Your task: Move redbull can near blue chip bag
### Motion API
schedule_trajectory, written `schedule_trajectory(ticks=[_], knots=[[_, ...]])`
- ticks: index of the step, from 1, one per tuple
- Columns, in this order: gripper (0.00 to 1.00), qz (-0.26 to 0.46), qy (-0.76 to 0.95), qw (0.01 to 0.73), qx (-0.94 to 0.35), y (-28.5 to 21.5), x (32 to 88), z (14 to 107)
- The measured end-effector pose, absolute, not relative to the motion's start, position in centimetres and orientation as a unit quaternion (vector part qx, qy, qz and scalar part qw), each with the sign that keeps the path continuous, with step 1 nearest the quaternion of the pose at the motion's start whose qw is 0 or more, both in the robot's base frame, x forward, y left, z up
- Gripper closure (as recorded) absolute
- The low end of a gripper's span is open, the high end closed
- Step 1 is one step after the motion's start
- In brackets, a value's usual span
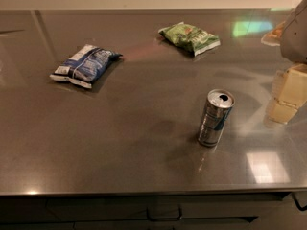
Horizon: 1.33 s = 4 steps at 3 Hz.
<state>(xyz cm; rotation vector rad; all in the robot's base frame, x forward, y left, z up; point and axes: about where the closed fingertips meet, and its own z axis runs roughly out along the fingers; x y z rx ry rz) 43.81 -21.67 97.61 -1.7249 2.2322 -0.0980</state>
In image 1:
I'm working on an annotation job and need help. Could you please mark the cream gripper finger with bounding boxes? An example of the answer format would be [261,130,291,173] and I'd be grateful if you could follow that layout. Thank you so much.
[266,98,298,124]

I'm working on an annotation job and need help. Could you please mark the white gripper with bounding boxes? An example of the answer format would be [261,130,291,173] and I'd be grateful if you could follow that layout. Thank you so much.
[272,0,307,109]

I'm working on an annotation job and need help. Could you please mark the silver redbull can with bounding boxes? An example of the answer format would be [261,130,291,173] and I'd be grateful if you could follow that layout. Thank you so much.
[198,89,235,147]

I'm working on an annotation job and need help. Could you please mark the orange snack bag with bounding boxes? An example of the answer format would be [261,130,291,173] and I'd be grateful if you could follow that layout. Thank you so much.
[261,22,285,46]

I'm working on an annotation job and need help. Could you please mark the green chip bag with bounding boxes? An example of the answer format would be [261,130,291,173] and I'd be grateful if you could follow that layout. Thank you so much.
[158,22,221,56]

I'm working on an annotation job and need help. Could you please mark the blue chip bag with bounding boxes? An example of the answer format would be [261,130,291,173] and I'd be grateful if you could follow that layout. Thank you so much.
[50,44,121,89]

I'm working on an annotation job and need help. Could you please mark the black side handle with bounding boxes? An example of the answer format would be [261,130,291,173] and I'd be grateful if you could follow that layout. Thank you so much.
[291,191,307,213]

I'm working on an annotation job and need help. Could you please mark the black drawer handle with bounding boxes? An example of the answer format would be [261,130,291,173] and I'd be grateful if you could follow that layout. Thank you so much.
[146,205,182,222]

